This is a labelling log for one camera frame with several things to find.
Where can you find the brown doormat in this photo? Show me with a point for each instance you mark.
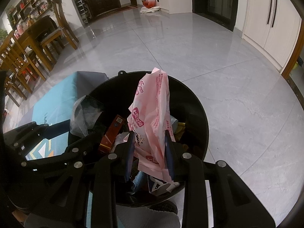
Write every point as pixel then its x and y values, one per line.
pixel 125 7

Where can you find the wooden chair grey cushion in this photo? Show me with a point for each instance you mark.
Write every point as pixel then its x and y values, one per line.
pixel 59 21

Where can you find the artificial green tree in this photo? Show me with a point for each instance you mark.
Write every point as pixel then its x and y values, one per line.
pixel 2 33

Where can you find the black plastic bucket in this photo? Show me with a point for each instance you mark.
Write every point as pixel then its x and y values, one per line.
pixel 190 114

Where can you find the metal shoe rack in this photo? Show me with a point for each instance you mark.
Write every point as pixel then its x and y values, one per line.
pixel 83 9

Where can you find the translucent plastic bag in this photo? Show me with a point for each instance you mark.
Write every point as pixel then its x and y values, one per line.
pixel 82 116

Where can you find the black glass door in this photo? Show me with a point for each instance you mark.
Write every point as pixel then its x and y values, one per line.
pixel 213 2

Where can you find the yellow snack bag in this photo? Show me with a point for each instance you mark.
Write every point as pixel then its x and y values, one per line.
pixel 181 129

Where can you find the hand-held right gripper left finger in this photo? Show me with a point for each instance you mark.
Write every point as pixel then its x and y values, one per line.
pixel 130 152

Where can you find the pink jar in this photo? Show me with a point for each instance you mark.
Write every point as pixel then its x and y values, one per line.
pixel 19 29

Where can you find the red cigarette pack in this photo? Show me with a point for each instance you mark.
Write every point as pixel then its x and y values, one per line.
pixel 111 133

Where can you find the white wardrobe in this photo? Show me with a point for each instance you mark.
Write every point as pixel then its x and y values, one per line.
pixel 268 21

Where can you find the wooden dining table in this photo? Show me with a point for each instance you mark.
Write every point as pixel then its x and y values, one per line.
pixel 33 30

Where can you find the white cloth bag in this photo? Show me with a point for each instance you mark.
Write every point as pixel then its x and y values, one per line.
pixel 149 10

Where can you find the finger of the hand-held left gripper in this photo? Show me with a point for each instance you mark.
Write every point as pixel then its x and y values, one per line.
pixel 59 159
pixel 28 133

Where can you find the pink plastic wrapper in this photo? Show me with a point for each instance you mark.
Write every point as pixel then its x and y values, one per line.
pixel 152 114

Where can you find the wooden wall shelf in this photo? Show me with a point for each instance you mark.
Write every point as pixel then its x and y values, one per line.
pixel 30 2

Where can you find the blue grey printed tablecloth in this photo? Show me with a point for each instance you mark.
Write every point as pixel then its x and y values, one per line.
pixel 54 95

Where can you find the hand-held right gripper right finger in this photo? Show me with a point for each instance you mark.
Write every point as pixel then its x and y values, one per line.
pixel 169 156

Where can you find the person's right foot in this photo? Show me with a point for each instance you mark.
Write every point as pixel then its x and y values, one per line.
pixel 163 207

